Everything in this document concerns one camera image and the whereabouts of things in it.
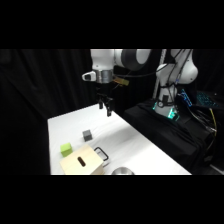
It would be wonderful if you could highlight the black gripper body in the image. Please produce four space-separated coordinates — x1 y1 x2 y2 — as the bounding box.
95 83 114 104

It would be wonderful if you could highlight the wooden drawer with black handle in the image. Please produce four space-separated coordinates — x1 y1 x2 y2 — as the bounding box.
93 146 110 168

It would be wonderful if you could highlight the grey cube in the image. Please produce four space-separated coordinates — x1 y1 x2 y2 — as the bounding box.
82 129 94 141

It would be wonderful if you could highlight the green cube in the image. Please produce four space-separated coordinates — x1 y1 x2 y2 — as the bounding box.
59 142 74 158

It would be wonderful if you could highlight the light wooden slotted box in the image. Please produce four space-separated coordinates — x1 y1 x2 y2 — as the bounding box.
59 143 105 176

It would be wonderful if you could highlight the green base light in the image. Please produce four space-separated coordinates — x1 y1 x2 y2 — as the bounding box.
151 101 181 122

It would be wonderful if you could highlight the silver metal bowl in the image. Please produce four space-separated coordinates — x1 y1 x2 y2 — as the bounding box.
110 166 136 176

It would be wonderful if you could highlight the blue lit keyboard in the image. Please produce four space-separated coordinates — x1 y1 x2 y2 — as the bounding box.
195 90 220 108

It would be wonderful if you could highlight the tan wrist mount piece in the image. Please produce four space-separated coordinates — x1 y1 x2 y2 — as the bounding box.
112 76 130 87

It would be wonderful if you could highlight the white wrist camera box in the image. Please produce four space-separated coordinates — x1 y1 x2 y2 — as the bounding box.
81 70 98 83

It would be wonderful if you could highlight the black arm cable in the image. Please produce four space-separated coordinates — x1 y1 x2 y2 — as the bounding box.
159 49 194 101

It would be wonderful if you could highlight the blue glowing cable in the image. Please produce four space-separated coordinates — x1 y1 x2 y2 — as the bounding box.
177 88 194 108

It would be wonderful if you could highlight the yellow cable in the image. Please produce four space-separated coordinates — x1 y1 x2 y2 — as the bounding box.
208 109 218 138

